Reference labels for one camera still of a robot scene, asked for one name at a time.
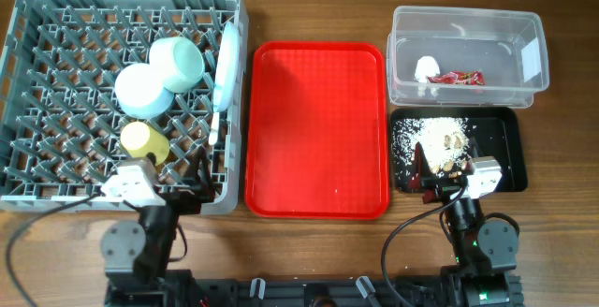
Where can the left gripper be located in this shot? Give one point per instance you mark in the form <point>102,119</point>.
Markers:
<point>199,189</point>

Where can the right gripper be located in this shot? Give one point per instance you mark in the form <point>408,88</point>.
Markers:
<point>440,187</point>

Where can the rice and food scraps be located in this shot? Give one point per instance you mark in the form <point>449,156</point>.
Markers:
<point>443,140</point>

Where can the white plastic spoon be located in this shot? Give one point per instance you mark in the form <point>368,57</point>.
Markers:
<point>214,132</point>

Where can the yellow plastic cup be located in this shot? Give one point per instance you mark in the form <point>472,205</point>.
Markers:
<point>139,139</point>

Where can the red snack wrapper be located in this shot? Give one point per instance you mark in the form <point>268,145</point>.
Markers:
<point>459,78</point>

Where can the white napkin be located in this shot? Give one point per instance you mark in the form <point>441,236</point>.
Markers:
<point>426,67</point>

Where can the light blue saucer bowl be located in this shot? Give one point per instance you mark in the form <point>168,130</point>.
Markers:
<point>140,92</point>

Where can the light blue plate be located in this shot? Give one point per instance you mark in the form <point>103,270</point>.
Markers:
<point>227,67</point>

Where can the green bowl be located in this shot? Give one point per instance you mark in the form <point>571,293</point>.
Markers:
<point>178,63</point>

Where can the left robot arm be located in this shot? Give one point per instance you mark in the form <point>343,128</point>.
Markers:
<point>137,253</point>

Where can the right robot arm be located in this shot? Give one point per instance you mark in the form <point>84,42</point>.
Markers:
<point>485,245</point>

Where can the black waste tray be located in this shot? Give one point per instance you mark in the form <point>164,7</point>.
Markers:
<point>496,130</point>

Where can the grey dishwasher rack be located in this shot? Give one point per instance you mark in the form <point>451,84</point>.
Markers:
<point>60,117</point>

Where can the clear plastic bin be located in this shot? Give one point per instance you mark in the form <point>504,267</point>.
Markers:
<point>508,48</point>

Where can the red plastic tray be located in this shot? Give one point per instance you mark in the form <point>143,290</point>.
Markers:
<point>317,131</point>

